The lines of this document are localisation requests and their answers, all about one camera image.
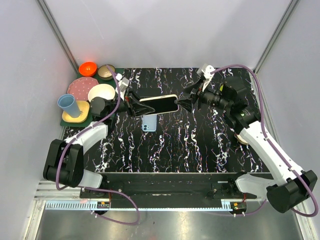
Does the dark blue phone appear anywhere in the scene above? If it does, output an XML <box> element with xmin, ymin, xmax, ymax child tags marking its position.
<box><xmin>136</xmin><ymin>88</ymin><xmax>162</xmax><ymax>99</ymax></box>

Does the aluminium corner post right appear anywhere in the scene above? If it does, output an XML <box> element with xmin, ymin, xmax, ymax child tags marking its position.
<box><xmin>253</xmin><ymin>0</ymin><xmax>300</xmax><ymax>74</ymax></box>

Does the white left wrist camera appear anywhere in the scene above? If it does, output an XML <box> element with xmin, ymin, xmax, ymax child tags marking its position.
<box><xmin>115</xmin><ymin>73</ymin><xmax>130</xmax><ymax>95</ymax></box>

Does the aluminium corner post left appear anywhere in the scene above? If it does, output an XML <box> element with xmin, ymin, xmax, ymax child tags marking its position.
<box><xmin>35</xmin><ymin>0</ymin><xmax>79</xmax><ymax>74</ymax></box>

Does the pink dotted plate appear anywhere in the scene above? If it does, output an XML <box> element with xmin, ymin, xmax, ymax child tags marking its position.
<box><xmin>67</xmin><ymin>77</ymin><xmax>99</xmax><ymax>101</ymax></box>

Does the yellow square plate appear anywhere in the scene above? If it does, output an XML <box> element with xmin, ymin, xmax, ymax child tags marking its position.
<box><xmin>62</xmin><ymin>100</ymin><xmax>90</xmax><ymax>124</ymax></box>

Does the white bowl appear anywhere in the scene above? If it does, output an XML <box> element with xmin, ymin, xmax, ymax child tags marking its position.
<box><xmin>87</xmin><ymin>84</ymin><xmax>116</xmax><ymax>102</ymax></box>

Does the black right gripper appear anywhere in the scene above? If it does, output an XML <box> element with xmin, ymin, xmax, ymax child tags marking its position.
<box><xmin>174</xmin><ymin>77</ymin><xmax>232</xmax><ymax>114</ymax></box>

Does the aluminium front rail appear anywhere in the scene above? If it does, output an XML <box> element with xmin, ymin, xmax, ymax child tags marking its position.
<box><xmin>34</xmin><ymin>179</ymin><xmax>307</xmax><ymax>211</ymax></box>

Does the light blue cup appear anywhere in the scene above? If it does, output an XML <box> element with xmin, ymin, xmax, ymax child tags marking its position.
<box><xmin>57</xmin><ymin>94</ymin><xmax>81</xmax><ymax>118</ymax></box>

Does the brown patterned bowl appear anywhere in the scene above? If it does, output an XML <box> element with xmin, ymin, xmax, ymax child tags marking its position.
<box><xmin>97</xmin><ymin>64</ymin><xmax>116</xmax><ymax>81</ymax></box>

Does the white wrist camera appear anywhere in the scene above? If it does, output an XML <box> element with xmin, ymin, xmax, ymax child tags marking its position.
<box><xmin>196</xmin><ymin>63</ymin><xmax>216</xmax><ymax>92</ymax></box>
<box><xmin>115</xmin><ymin>73</ymin><xmax>130</xmax><ymax>95</ymax></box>

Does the cream floral bowl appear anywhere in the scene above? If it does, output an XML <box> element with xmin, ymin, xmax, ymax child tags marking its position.
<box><xmin>235</xmin><ymin>134</ymin><xmax>249</xmax><ymax>145</ymax></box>

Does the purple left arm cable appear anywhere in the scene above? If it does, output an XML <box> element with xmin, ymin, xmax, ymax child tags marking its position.
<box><xmin>55</xmin><ymin>64</ymin><xmax>141</xmax><ymax>226</ymax></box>

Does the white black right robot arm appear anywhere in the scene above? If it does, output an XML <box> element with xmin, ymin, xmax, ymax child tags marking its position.
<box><xmin>176</xmin><ymin>76</ymin><xmax>318</xmax><ymax>213</ymax></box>

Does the orange bowl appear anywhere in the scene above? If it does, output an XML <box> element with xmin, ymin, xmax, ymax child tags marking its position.
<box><xmin>78</xmin><ymin>61</ymin><xmax>98</xmax><ymax>77</ymax></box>

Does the green mat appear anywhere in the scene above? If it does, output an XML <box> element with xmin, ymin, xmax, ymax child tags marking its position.
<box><xmin>59</xmin><ymin>67</ymin><xmax>124</xmax><ymax>128</ymax></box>

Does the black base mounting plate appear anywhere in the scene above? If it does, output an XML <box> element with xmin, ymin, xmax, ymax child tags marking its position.
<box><xmin>79</xmin><ymin>174</ymin><xmax>258</xmax><ymax>210</ymax></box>

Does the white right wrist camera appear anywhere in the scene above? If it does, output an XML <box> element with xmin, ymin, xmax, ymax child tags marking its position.
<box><xmin>196</xmin><ymin>63</ymin><xmax>216</xmax><ymax>92</ymax></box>

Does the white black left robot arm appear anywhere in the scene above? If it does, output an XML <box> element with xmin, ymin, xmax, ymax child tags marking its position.
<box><xmin>43</xmin><ymin>90</ymin><xmax>155</xmax><ymax>198</ymax></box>

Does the aluminium corner post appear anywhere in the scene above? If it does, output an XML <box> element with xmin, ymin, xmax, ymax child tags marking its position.
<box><xmin>253</xmin><ymin>0</ymin><xmax>300</xmax><ymax>74</ymax></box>
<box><xmin>35</xmin><ymin>0</ymin><xmax>79</xmax><ymax>74</ymax></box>

